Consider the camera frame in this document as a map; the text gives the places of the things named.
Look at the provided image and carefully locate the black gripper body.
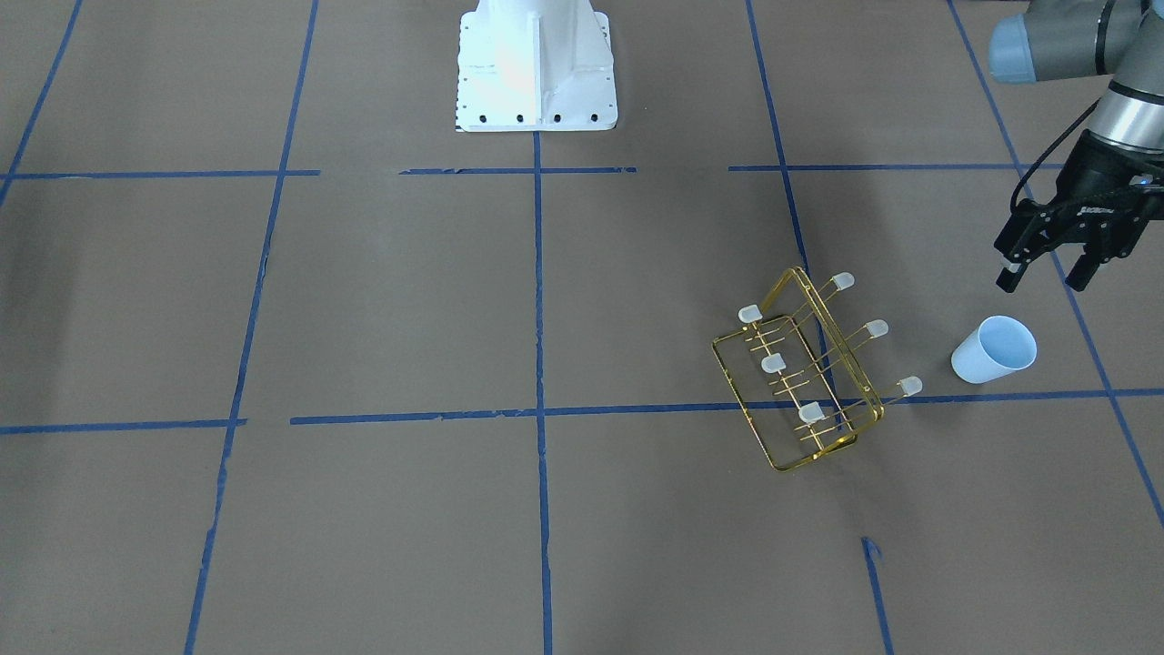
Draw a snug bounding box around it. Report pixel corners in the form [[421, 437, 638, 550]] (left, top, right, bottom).
[[994, 130, 1161, 265]]

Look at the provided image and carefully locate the light blue plastic cup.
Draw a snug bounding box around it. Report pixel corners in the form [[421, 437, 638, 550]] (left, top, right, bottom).
[[949, 315, 1039, 383]]

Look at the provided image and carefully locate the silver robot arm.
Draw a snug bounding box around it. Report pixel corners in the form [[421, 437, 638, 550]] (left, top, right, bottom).
[[988, 1, 1163, 293]]

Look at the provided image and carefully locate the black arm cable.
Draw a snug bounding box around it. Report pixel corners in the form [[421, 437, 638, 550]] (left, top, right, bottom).
[[1009, 98, 1101, 216]]

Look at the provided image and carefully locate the gold wire cup holder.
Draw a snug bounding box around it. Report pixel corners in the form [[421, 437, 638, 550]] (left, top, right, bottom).
[[711, 266, 924, 472]]

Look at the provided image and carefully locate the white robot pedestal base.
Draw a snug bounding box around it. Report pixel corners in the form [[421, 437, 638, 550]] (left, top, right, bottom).
[[455, 1, 619, 133]]

